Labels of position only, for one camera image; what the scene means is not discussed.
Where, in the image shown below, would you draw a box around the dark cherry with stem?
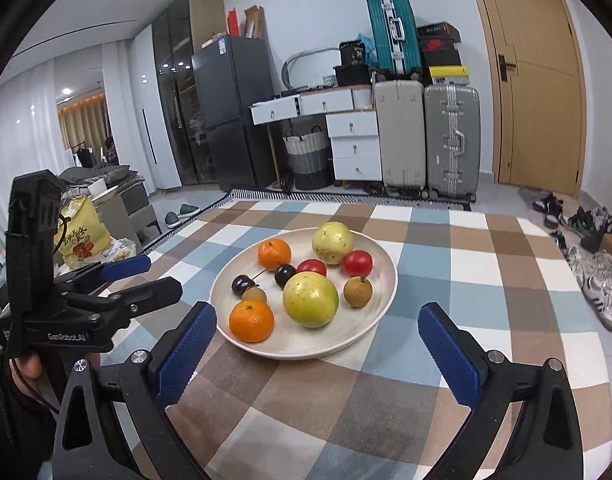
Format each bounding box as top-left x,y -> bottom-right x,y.
231,270 -> 265,298

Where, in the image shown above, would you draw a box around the brown longan with stem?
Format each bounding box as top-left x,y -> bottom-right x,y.
242,286 -> 267,302

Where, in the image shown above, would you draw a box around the large orange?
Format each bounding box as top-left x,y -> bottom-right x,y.
229,299 -> 275,344

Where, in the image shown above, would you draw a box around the small mandarin orange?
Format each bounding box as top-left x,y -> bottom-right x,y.
257,237 -> 292,271

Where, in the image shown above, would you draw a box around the red cherry tomato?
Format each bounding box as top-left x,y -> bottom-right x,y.
296,258 -> 327,278
342,249 -> 373,278

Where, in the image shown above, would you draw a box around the green-yellow passion fruit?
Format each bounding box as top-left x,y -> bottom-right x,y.
282,272 -> 339,328

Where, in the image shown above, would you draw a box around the pale yellow spotted fruit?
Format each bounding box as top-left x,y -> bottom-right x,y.
311,221 -> 355,266

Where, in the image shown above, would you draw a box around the person's left hand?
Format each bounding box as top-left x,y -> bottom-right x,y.
7,351 -> 102,403

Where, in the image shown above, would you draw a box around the grey slippers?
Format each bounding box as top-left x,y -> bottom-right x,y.
165,204 -> 201,229

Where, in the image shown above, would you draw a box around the yellow snack bag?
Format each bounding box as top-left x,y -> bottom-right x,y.
54,195 -> 110,269

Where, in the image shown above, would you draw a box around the woven laundry basket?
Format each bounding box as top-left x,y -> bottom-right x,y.
283,126 -> 334,191

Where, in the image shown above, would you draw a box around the black refrigerator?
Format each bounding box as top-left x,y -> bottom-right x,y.
192,35 -> 274,191

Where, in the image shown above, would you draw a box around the shoes on floor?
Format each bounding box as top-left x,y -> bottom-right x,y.
520,188 -> 612,332

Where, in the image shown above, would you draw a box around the cream round plate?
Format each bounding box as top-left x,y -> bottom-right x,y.
209,232 -> 398,361

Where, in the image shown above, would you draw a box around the dark glass wardrobe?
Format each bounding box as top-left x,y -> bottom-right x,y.
152,0 -> 225,185

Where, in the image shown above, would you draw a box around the white drawer desk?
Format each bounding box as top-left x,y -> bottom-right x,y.
251,84 -> 383,182

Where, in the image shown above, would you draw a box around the beige suitcase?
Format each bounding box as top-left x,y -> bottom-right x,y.
373,80 -> 426,190

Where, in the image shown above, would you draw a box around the teal suitcase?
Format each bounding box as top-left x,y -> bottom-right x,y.
367,0 -> 423,80

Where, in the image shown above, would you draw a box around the silver suitcase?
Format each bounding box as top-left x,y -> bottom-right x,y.
424,84 -> 481,203

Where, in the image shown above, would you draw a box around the stacked shoe boxes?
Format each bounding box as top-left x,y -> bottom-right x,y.
417,22 -> 462,86

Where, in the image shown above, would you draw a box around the wooden door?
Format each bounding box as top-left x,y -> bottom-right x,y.
476,0 -> 586,196

